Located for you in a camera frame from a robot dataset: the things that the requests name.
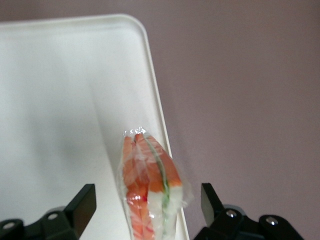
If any triangle sandwich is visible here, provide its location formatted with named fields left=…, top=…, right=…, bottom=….
left=116, top=126, right=195, bottom=240

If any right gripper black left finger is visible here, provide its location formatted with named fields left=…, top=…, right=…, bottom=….
left=23, top=183, right=97, bottom=240

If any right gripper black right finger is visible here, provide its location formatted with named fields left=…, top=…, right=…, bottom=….
left=193, top=183, right=263, bottom=240

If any cream rectangular tray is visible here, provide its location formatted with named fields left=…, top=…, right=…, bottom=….
left=0, top=13, right=190, bottom=240

